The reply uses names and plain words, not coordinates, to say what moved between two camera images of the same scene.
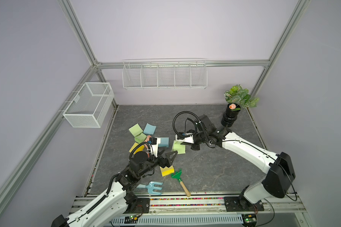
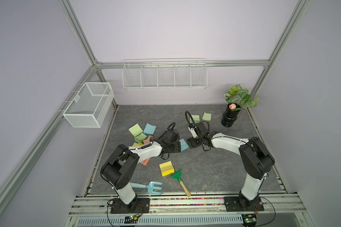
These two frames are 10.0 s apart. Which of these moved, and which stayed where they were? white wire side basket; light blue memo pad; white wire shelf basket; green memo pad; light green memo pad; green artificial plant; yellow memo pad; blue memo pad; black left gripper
Moved: black left gripper; blue memo pad; green memo pad
Stayed: light blue memo pad; yellow memo pad; light green memo pad; white wire side basket; white wire shelf basket; green artificial plant
